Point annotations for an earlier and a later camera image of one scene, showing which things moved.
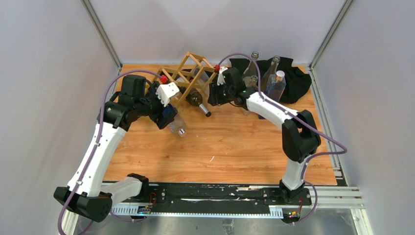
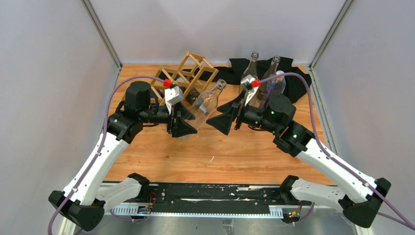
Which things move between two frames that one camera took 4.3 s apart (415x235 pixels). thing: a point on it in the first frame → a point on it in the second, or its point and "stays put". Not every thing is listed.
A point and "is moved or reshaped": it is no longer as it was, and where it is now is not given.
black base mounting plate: x=195 y=196 stays put
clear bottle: x=203 y=79 → x=204 y=105
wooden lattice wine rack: x=192 y=71 stays put
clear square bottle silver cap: x=251 y=82 is moved or reshaped
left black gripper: x=161 y=120 → x=180 y=127
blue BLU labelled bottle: x=276 y=85 stays put
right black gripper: x=214 y=95 → x=230 y=111
